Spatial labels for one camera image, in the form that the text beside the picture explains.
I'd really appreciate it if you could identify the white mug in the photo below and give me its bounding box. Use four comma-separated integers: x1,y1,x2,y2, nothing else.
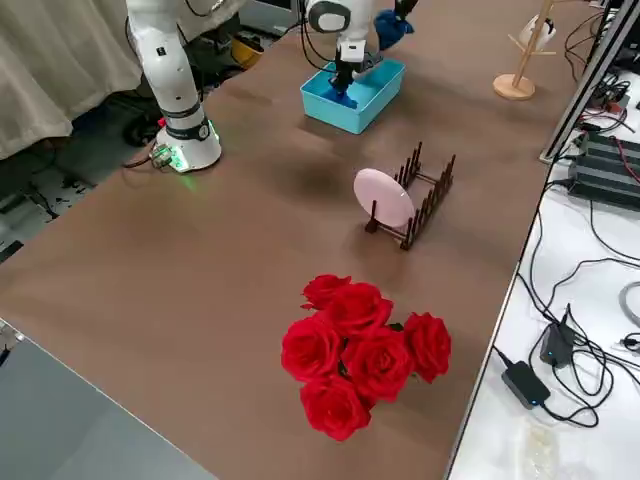
517,12,559,49

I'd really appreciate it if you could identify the pale round plate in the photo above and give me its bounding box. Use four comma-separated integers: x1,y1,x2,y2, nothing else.
353,168,416,232

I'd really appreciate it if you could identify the black power adapter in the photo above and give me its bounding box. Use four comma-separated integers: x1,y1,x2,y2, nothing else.
501,359,552,410
538,303,575,370

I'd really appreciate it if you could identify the cyan plastic box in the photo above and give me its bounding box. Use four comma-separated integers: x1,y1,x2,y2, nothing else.
299,56,407,135

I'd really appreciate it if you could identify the beige curtain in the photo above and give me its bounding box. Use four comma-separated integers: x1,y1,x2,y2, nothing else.
0,0,147,162

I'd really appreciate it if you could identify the black ridged power supply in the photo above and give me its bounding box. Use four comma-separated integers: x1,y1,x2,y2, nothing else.
566,130,640,204

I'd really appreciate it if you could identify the aluminium frame post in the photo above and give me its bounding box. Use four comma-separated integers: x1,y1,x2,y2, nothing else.
538,0,632,164

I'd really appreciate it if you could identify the wooden mug stand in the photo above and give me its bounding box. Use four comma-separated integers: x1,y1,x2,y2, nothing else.
492,0,558,102

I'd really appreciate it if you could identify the dark wooden dish rack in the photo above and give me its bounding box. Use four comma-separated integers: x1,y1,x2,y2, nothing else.
362,141,457,252

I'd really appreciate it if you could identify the grey cable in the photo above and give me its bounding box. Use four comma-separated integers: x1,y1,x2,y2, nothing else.
618,281,640,327

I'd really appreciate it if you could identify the blue square rag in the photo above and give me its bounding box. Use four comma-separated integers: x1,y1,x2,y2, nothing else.
373,8,417,52

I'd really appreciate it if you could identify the red rose bouquet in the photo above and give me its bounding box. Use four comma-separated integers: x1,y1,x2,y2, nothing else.
280,273,454,443

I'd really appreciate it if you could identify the yellow round object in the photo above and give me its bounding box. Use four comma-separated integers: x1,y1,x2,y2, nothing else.
231,37,265,69

